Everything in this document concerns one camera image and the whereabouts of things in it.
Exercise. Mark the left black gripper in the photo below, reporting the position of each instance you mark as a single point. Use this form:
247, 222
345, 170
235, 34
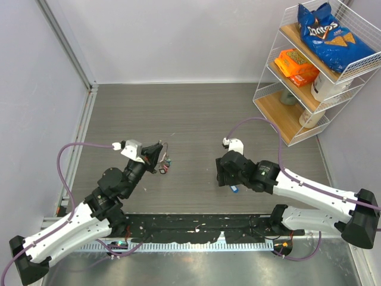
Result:
149, 155

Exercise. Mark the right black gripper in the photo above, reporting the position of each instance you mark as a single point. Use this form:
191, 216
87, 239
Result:
221, 171

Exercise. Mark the large metal keyring with keys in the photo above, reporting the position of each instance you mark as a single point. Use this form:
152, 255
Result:
165, 161

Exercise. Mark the key with blue tag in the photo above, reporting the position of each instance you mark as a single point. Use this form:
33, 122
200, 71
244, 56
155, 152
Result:
234, 189

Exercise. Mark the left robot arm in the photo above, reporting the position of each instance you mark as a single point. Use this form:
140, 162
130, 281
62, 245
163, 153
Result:
98, 215

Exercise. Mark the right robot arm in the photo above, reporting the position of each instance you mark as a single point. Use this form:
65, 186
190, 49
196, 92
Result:
352, 215

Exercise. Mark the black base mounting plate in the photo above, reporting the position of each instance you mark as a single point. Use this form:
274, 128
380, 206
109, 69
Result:
198, 228

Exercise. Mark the grey cup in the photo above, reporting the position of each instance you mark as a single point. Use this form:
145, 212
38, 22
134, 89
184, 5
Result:
287, 97

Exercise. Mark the cream bottle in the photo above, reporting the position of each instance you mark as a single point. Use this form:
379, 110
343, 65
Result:
309, 120

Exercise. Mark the orange snack box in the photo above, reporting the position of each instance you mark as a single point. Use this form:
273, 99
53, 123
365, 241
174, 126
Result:
296, 67

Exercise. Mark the white plastic jug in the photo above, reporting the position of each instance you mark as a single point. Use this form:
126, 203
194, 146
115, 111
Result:
322, 88

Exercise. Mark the blue Doritos chip bag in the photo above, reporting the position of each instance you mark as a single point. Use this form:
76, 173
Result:
332, 43

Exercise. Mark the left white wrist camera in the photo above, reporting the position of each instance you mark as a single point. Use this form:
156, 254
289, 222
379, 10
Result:
132, 149

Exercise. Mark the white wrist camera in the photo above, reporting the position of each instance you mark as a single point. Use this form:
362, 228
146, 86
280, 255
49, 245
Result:
132, 149
233, 144

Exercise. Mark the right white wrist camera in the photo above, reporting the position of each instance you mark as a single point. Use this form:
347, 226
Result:
233, 144

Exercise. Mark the white slotted cable duct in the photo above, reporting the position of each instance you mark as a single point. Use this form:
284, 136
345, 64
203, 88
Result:
219, 246

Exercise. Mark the aluminium frame rail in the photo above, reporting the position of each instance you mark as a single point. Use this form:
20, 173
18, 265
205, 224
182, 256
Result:
54, 15

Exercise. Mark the white wire shelf rack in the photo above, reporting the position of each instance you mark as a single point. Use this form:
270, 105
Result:
273, 82

